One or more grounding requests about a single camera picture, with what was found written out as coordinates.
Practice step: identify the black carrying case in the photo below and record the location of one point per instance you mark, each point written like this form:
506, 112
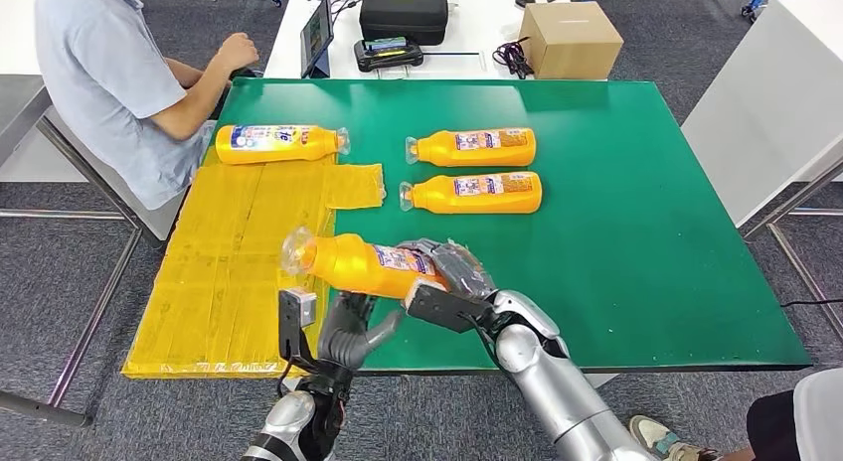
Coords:
404, 14

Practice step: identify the brown cardboard box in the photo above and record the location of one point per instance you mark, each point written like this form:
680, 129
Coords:
572, 42

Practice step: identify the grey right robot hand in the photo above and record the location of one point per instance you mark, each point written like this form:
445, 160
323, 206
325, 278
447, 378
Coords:
467, 270

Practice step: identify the white work table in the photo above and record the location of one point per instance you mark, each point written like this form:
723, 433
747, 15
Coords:
475, 21

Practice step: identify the yellow taped cardboard mat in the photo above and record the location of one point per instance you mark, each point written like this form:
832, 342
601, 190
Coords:
224, 267

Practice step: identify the black handheld controller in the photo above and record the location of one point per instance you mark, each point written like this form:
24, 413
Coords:
388, 54

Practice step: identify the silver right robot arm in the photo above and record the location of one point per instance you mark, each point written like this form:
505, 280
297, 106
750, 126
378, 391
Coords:
560, 385

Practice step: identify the white side table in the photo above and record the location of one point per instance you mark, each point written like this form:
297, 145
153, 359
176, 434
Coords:
16, 30
755, 102

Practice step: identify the thin black stylus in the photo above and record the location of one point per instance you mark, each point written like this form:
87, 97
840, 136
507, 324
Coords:
453, 53

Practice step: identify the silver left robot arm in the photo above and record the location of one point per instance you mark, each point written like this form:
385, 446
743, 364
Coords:
283, 425

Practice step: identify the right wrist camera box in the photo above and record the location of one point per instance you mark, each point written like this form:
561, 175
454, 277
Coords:
448, 308

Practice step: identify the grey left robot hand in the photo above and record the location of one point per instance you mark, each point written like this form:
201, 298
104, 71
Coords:
342, 343

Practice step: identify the steel table frame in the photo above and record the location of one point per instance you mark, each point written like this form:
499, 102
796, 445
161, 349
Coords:
807, 277
99, 313

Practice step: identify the person in black shorts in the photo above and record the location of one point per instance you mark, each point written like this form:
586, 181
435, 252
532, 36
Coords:
784, 431

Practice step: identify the orange detergent bottle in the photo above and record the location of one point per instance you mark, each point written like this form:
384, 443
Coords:
349, 267
435, 150
316, 145
435, 197

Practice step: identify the person's white shoe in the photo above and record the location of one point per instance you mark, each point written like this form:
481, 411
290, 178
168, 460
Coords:
660, 441

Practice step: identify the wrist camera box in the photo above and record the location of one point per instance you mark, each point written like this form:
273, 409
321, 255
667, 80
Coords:
448, 308
302, 307

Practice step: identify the person's hand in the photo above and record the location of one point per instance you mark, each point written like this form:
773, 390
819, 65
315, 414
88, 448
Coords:
238, 52

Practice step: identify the black tablet on stand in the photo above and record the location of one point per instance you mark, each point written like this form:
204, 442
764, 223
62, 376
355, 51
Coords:
317, 35

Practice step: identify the seated person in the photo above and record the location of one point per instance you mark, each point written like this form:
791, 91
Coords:
99, 83

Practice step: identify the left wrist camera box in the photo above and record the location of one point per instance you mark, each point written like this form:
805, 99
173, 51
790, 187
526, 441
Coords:
302, 307

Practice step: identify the person's forearm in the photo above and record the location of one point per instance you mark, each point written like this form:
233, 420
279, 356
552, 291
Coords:
194, 99

